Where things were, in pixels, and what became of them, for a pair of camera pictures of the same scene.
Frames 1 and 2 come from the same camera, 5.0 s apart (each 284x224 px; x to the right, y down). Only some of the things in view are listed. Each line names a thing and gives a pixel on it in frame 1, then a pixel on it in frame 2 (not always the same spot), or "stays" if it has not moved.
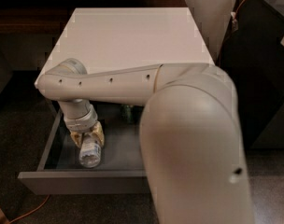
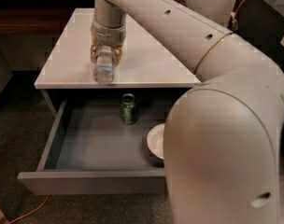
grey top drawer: (121, 169) stays
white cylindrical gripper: (82, 122) → (106, 35)
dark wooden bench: (49, 17) stays
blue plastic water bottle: (90, 150) → (104, 71)
